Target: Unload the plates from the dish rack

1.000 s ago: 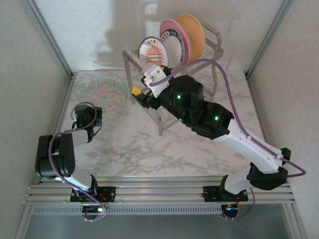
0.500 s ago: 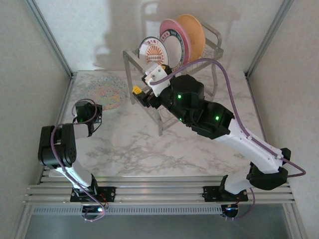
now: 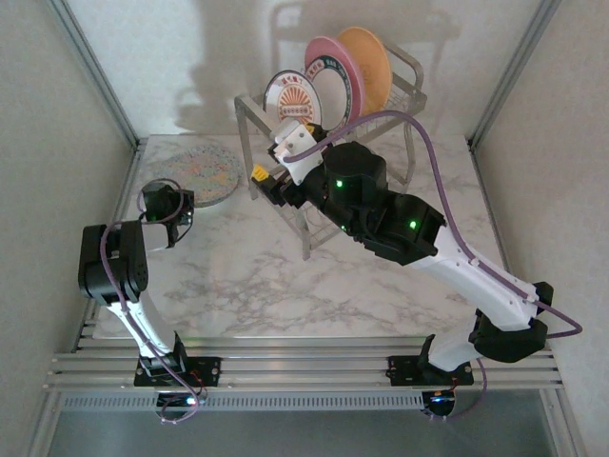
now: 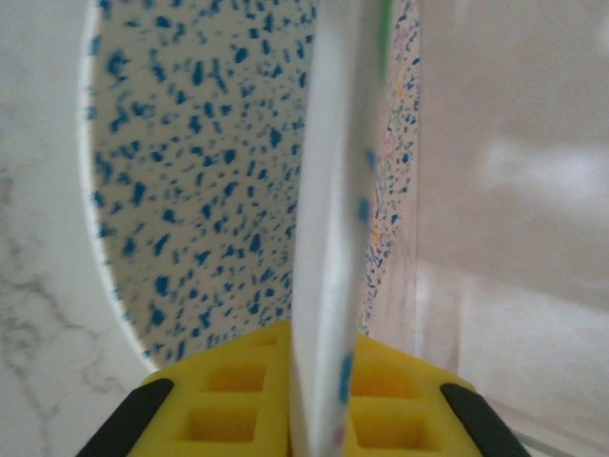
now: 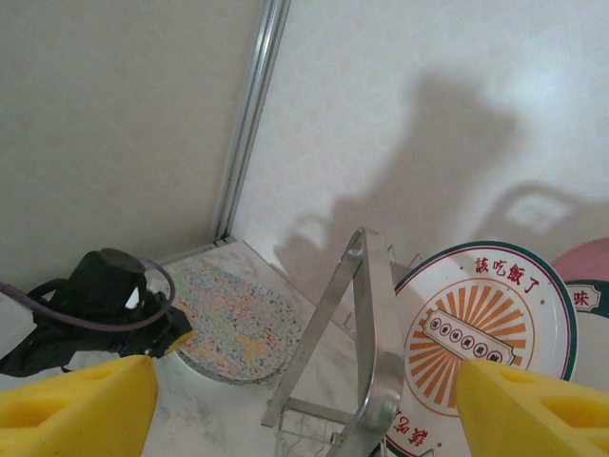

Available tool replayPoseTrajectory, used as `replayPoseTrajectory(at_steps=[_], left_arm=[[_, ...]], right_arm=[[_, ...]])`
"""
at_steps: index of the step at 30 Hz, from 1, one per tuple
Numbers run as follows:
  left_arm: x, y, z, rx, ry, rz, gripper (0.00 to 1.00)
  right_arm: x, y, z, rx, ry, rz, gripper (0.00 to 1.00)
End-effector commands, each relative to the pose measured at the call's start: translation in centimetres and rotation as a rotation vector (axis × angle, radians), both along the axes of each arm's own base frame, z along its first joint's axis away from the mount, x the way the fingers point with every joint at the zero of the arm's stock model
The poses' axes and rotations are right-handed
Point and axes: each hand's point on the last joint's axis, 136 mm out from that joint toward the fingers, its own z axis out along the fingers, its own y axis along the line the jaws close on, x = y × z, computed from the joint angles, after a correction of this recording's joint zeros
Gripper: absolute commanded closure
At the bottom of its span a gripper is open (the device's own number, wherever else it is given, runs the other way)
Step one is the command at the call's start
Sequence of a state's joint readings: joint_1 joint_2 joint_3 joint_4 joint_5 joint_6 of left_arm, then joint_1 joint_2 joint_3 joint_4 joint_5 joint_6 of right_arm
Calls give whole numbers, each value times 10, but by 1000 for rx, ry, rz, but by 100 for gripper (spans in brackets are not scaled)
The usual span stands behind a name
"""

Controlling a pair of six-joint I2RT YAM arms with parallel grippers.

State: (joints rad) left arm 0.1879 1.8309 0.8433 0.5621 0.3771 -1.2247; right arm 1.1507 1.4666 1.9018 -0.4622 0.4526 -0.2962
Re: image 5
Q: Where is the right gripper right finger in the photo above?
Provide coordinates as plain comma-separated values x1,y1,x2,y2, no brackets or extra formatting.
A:
456,357,609,457

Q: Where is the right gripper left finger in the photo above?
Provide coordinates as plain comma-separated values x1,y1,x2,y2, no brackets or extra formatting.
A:
0,354,159,457

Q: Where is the blue speckled pattern plate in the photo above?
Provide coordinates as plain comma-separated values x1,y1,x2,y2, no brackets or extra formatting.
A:
176,349,286,390

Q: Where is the colourful confetti pattern plate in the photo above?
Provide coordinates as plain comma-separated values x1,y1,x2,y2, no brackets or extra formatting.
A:
164,263,305,387

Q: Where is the green rimmed white plate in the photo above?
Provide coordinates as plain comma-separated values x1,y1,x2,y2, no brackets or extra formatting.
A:
563,279,609,382

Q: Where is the pink plate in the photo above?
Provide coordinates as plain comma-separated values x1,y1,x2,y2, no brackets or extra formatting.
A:
551,236,609,287

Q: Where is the orange sunburst print plate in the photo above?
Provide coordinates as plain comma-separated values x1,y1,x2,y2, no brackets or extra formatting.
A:
383,240,580,457

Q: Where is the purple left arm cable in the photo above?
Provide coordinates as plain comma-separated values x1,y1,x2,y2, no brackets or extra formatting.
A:
0,256,175,333

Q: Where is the metal wire dish rack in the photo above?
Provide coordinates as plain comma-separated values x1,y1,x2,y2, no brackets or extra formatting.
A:
260,226,432,457

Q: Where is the aluminium frame post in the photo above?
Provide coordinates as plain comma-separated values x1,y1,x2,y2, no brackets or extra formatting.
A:
214,0,292,245

